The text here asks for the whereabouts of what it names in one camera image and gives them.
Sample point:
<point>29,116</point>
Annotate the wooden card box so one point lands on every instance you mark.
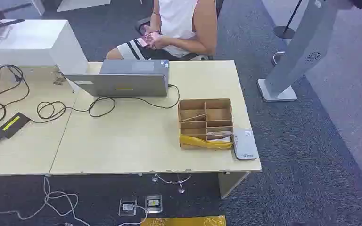
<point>205,120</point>

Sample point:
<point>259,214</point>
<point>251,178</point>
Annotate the pale desk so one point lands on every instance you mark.
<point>156,131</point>
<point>25,143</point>

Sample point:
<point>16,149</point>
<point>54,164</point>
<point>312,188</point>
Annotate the yellow plastic bag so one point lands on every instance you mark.
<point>199,143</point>

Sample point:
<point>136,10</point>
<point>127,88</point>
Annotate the grey laptop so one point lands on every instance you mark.
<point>128,82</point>

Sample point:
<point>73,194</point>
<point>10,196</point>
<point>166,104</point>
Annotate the pink phone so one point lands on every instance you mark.
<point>146,39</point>

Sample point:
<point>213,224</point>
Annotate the person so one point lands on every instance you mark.
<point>184,21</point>

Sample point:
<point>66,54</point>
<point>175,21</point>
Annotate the silver floor socket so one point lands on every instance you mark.
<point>153,204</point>
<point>127,206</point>

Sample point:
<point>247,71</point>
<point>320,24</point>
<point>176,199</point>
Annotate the yellow floor bag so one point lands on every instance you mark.
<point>184,221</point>

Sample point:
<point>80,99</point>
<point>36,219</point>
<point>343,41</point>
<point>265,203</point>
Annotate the grey slanted stand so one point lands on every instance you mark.
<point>296,53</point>

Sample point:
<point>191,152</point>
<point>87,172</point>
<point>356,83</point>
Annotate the white cabinet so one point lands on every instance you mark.
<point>37,43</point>

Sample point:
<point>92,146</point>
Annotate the black power adapter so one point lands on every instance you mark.
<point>12,124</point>

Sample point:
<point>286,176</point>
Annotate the black barrier post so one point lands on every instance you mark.
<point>285,29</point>

